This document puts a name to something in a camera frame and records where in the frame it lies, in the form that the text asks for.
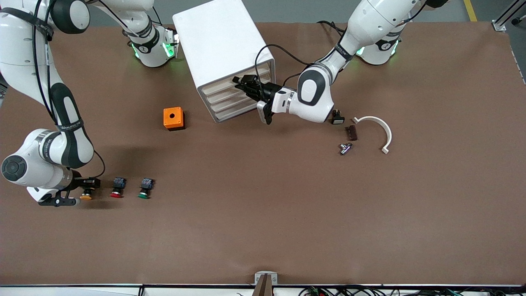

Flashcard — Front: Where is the yellow push button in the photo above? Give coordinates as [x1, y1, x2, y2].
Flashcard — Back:
[79, 181, 97, 201]

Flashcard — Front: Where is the red push button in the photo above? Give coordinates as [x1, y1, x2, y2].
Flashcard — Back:
[110, 177, 127, 199]

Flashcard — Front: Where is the green push button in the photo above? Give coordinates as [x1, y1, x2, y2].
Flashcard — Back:
[137, 178, 155, 200]

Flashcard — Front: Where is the orange button box with hole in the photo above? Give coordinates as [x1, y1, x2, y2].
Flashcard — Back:
[163, 107, 186, 131]

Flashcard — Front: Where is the white table edge trim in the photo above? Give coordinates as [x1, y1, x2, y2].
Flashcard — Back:
[0, 284, 526, 296]

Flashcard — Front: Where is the brown table mat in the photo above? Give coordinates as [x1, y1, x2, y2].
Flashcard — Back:
[0, 21, 526, 287]

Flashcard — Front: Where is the black arm base cable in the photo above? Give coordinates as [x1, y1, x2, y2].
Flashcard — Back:
[316, 20, 350, 37]

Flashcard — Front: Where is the white curved plastic bracket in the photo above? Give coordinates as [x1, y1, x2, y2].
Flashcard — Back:
[352, 116, 392, 155]

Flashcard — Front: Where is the grey camera stand bracket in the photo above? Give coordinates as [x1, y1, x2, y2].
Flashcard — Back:
[253, 271, 278, 296]

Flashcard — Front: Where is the black cable bundle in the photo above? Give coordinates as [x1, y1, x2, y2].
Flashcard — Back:
[298, 285, 526, 296]

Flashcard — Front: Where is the aluminium frame profile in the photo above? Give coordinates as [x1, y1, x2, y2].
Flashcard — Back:
[491, 0, 526, 32]

